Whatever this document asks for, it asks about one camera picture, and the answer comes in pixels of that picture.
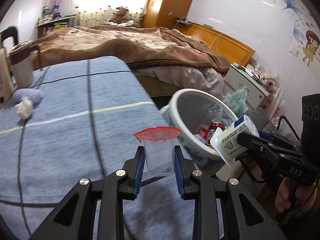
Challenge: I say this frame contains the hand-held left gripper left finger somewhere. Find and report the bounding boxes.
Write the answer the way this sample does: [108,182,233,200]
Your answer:
[30,145,147,240]

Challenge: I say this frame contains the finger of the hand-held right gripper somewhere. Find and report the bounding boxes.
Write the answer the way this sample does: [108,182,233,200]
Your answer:
[259,130,301,156]
[237,131,278,166]

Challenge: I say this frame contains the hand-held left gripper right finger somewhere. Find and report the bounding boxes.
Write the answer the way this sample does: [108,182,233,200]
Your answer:
[174,145,288,240]

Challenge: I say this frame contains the clear cup with red lid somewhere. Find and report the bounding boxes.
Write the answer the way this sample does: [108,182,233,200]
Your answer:
[133,127,182,177]

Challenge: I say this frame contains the red soda can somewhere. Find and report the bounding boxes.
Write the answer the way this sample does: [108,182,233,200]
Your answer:
[208,122,227,147]

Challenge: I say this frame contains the white trash bin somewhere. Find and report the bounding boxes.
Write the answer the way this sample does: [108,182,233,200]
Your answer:
[160,88,248,170]

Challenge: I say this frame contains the clear bottle with red label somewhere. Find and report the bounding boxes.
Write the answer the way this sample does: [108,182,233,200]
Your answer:
[199,106,238,145]

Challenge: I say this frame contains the person's right hand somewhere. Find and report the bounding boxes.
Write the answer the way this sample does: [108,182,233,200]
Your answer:
[274,179,320,213]

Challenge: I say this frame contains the grey cloth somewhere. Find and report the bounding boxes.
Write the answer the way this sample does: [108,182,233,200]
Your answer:
[250,107,270,128]

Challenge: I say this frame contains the green printed plastic bag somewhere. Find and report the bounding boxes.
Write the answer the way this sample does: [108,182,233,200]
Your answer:
[224,89,249,115]

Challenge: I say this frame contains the grey nightstand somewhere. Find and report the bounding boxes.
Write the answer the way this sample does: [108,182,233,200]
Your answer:
[224,64,272,110]

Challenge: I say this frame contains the pile of small boxes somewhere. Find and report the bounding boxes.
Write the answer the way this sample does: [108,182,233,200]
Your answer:
[246,64,280,90]

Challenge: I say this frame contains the blue checked table cloth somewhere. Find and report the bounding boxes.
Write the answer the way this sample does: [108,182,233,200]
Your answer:
[0,56,225,240]

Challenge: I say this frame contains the pink bed sheet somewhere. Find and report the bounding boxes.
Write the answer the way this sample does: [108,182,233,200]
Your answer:
[135,66,225,100]

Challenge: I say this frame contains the wooden headboard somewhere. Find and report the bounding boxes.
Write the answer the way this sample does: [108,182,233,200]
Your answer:
[179,21,255,67]

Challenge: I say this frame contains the brown bed blanket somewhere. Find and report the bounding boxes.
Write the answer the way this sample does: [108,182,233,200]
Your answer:
[30,25,232,74]

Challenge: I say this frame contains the crumpled white tissue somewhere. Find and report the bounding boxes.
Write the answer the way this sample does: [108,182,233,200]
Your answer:
[14,96,33,120]

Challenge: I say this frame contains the purple cloth bundle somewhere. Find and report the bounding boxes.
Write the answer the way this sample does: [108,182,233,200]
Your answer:
[12,88,42,105]

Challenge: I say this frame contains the brown teddy bear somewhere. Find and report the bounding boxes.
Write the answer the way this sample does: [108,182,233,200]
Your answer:
[108,7,139,27]

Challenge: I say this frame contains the wooden wardrobe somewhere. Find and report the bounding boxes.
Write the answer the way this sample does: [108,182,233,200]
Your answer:
[141,0,200,29]

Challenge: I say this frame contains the cluttered shelf unit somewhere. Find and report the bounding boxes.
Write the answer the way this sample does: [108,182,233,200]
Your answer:
[36,16,77,39]

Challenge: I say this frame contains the dotted window curtain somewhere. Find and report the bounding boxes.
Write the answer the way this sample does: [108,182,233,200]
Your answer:
[75,0,150,28]

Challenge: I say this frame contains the black metal chair frame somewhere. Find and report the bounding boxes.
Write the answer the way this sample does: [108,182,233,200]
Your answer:
[276,115,299,140]

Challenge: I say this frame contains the cartoon girl wall sticker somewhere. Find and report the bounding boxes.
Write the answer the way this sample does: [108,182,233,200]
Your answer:
[301,30,320,67]

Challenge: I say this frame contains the blue flower wall sticker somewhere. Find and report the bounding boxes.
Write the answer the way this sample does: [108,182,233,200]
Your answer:
[264,0,304,15]
[292,20,313,43]

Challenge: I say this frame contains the metal wire rack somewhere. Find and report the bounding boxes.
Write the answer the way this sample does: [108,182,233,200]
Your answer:
[174,16,193,28]

